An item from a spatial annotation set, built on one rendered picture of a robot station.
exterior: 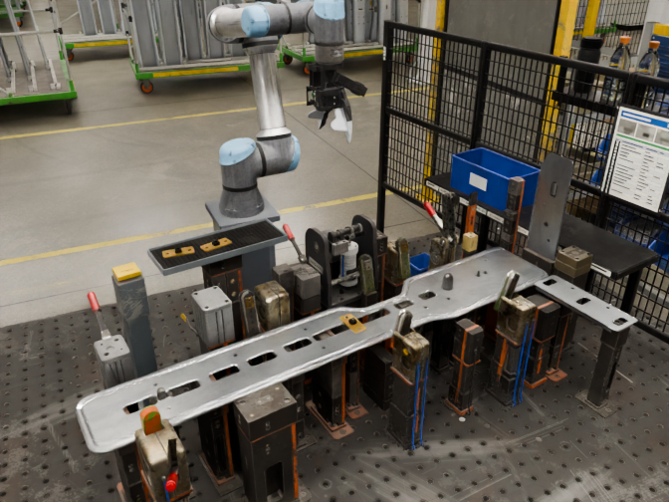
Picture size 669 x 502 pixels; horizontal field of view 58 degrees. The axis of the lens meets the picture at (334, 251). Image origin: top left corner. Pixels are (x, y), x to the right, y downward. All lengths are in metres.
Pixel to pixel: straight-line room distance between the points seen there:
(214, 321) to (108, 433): 0.37
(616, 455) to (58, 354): 1.73
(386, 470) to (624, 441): 0.67
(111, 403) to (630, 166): 1.67
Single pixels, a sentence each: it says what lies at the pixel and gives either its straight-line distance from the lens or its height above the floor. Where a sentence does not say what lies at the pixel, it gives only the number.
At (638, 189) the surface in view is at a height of 1.21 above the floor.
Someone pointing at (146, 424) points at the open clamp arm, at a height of 1.08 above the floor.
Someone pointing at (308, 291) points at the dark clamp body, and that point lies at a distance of 1.73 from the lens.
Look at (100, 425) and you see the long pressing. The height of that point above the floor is 1.00.
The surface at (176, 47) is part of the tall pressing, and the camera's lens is 8.35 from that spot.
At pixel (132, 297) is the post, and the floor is 1.09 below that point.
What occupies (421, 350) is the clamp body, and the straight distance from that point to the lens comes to 1.53.
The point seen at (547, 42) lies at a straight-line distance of 3.67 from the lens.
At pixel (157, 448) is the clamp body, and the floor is 1.06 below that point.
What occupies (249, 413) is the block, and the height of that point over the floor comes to 1.03.
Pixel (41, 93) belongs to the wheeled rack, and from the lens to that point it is 7.53.
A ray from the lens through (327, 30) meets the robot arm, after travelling 1.59.
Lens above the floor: 1.97
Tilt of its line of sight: 29 degrees down
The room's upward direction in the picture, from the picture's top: straight up
